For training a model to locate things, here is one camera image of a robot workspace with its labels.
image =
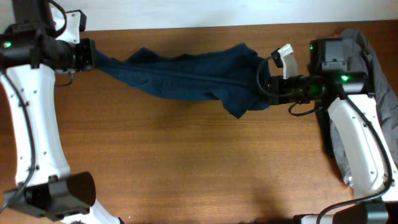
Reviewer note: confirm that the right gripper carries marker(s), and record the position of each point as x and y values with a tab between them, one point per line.
277	84

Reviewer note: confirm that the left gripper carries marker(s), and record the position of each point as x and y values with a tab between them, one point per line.
88	46

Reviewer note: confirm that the navy blue shorts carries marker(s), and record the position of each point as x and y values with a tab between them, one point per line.
228	76

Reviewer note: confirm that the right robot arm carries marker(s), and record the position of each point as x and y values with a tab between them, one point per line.
340	82

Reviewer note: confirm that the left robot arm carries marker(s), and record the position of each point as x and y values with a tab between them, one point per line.
44	41

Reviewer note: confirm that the black garment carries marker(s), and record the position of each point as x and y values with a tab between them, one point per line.
324	124

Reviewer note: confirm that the grey garment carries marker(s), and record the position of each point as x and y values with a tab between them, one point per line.
376	93

